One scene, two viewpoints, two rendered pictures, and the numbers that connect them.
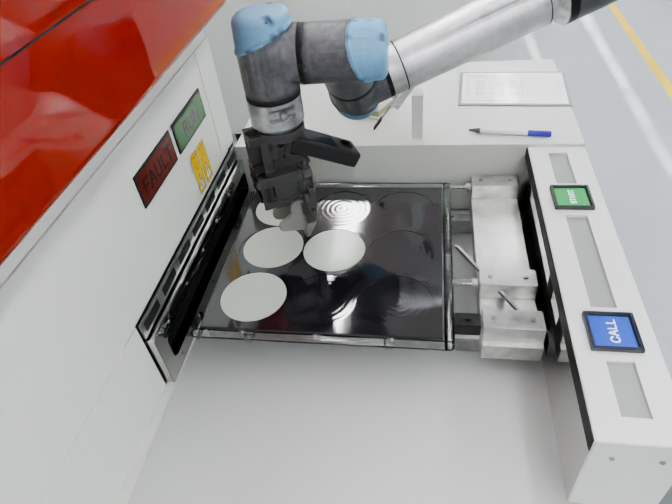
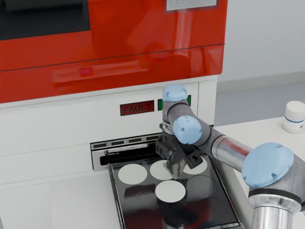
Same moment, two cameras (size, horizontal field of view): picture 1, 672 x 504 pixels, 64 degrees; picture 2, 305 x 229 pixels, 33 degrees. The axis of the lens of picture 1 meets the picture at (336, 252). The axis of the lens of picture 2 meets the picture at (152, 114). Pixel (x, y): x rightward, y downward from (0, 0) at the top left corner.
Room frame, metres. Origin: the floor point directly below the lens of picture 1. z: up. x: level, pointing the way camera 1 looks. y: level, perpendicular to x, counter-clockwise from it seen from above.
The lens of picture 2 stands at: (0.11, -1.06, 2.15)
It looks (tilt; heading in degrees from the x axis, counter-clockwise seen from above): 38 degrees down; 66
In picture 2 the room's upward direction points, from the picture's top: 1 degrees counter-clockwise
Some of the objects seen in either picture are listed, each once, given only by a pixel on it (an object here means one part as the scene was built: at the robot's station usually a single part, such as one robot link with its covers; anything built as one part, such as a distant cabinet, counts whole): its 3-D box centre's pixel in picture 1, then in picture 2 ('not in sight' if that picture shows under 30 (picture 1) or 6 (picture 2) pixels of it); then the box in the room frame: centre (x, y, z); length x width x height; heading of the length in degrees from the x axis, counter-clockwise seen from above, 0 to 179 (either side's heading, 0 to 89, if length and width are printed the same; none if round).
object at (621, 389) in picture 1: (578, 290); not in sight; (0.51, -0.34, 0.89); 0.55 x 0.09 x 0.14; 167
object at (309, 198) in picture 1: (306, 197); (172, 162); (0.67, 0.03, 0.99); 0.05 x 0.02 x 0.09; 17
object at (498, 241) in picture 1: (500, 261); not in sight; (0.61, -0.26, 0.87); 0.36 x 0.08 x 0.03; 167
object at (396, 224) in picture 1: (334, 250); (170, 191); (0.65, 0.00, 0.90); 0.34 x 0.34 x 0.01; 77
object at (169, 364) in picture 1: (209, 254); (152, 151); (0.68, 0.21, 0.89); 0.44 x 0.02 x 0.10; 167
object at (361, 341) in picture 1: (317, 339); (116, 201); (0.47, 0.04, 0.90); 0.37 x 0.01 x 0.01; 77
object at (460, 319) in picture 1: (467, 323); not in sight; (0.47, -0.17, 0.90); 0.04 x 0.02 x 0.03; 77
